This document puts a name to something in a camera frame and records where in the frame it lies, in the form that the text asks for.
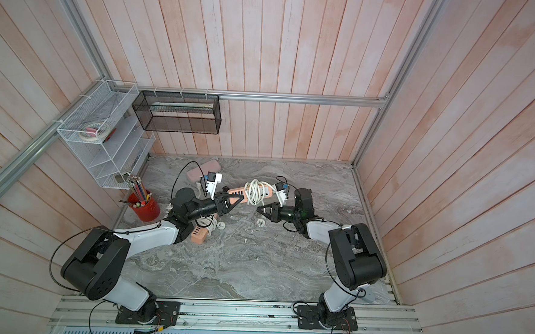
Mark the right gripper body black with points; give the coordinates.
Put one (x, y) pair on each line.
(288, 214)

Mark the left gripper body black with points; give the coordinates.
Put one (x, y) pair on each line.
(219, 204)

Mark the pink power strip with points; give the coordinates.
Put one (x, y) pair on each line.
(255, 196)
(199, 235)

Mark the pink power strip front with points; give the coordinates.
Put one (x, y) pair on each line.
(199, 235)

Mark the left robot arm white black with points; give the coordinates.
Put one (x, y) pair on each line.
(95, 267)

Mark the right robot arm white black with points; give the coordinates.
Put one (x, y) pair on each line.
(358, 262)

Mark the red pencil cup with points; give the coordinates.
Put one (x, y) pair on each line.
(141, 201)

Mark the black mesh basket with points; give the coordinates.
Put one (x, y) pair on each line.
(178, 112)

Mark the tape roll in rack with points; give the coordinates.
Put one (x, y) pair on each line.
(94, 131)

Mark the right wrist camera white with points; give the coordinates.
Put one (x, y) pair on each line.
(281, 192)

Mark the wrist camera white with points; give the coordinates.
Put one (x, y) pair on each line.
(281, 192)
(212, 180)

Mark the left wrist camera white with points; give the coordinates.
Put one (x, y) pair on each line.
(212, 180)

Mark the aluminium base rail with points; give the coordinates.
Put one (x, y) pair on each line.
(231, 315)

